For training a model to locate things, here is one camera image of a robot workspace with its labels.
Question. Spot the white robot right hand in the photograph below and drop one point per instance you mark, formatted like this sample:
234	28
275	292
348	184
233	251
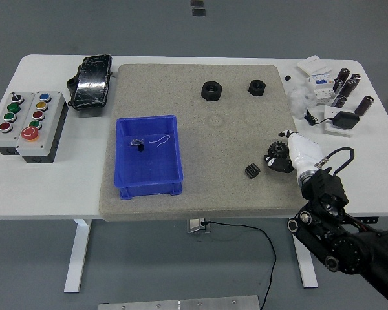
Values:
304	153

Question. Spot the large black bevel gear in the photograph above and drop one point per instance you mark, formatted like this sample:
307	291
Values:
276	149

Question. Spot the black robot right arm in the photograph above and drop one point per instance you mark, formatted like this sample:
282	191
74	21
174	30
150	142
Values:
352	248

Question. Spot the small black hex nut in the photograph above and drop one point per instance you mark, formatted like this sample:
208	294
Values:
257	88

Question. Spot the large black hex nut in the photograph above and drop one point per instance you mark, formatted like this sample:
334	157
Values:
211	92

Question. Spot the blue plastic box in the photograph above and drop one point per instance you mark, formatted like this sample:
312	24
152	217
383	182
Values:
148	168

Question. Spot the grey emergency-stop control box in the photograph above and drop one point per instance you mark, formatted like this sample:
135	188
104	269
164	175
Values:
48	129

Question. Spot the grey four-button control box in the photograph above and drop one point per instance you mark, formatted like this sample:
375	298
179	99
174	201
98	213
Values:
6	129

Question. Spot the black power adapter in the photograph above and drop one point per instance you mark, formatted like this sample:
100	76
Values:
345	120

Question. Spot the crumpled clear plastic bag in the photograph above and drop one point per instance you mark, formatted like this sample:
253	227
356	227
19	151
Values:
299	100

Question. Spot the small black spur gear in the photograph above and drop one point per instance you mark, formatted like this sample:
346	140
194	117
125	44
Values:
253	170

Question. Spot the dark brown cylindrical capacitor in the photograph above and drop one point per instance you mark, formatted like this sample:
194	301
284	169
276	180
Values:
348	88
337	85
339	101
355	79
365	106
344	75

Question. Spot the white circuit breaker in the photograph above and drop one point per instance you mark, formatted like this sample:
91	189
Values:
321	88

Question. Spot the grey-brown foam mat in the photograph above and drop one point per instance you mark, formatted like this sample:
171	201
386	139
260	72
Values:
213	145

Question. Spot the black table height keypad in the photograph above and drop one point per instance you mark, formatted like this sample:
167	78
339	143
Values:
367	220

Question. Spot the white table leg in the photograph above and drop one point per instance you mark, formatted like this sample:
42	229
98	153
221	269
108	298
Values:
308	271
77	255

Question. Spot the grey under-table control unit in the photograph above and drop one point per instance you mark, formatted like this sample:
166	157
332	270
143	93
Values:
194	226

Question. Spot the tiny black rubber piece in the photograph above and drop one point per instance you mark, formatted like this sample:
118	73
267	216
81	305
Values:
140	148

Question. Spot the small metal scrap piece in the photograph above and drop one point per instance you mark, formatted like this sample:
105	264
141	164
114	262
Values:
135	142

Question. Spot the black device wrapped in film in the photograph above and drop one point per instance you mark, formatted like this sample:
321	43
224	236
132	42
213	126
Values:
91	82

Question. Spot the white wall switch plate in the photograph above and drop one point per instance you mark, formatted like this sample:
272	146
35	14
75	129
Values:
313	64

